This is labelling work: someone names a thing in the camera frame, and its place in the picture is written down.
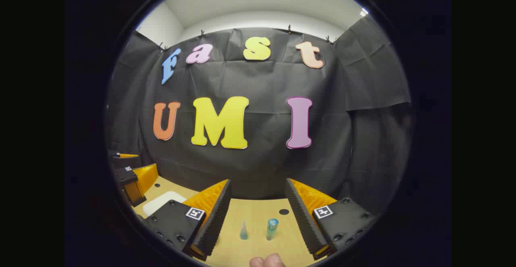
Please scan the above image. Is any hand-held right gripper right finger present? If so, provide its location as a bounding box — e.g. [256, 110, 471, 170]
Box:
[285, 178, 377, 261]

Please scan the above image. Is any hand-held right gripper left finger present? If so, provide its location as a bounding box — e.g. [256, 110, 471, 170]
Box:
[142, 179, 233, 262]

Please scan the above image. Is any white suitcase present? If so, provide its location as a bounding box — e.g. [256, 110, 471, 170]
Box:
[142, 191, 187, 218]

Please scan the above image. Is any teal cylindrical bottle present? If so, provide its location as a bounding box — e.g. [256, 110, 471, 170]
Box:
[266, 218, 279, 241]

